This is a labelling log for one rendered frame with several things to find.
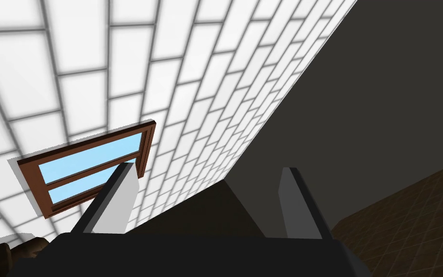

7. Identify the brown framed window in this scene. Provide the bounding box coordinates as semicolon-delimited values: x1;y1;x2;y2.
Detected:
17;119;157;219

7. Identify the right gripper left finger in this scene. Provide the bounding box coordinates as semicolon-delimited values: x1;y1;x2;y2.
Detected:
71;162;140;235

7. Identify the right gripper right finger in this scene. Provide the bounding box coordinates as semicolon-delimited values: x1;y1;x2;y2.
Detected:
278;167;333;239

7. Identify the brown rounded furniture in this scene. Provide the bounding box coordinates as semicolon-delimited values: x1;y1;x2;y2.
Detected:
0;237;50;277

